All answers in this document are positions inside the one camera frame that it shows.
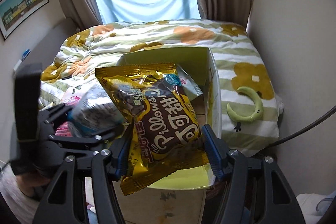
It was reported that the person's left hand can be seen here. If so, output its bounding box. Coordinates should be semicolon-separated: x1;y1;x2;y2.
15;173;51;198

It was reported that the white blue snack bag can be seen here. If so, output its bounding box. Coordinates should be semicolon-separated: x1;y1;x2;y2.
68;83;125;138

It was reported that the black cable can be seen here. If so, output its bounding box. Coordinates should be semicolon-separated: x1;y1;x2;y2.
267;105;336;148

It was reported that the grey padded headboard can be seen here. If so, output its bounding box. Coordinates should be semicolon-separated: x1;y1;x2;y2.
13;18;77;76

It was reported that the gold pillows chocolate snack bag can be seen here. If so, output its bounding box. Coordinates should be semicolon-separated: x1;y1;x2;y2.
95;63;209;196

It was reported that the pale pink snack bag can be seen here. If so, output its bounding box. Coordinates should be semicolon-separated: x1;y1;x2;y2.
61;86;87;105

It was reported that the floral striped duvet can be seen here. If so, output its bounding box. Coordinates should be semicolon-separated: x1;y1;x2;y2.
39;19;280;156

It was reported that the green banana plush toy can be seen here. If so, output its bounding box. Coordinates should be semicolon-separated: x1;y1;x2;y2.
226;86;264;123

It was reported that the grey-green corn snack bag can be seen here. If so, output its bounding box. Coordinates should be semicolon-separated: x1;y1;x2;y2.
177;65;203;101

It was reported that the yellow-green cardboard box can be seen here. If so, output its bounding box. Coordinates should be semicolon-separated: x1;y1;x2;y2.
114;47;222;223

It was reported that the framed townscape picture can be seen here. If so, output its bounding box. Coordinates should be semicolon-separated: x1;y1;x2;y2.
0;0;49;40

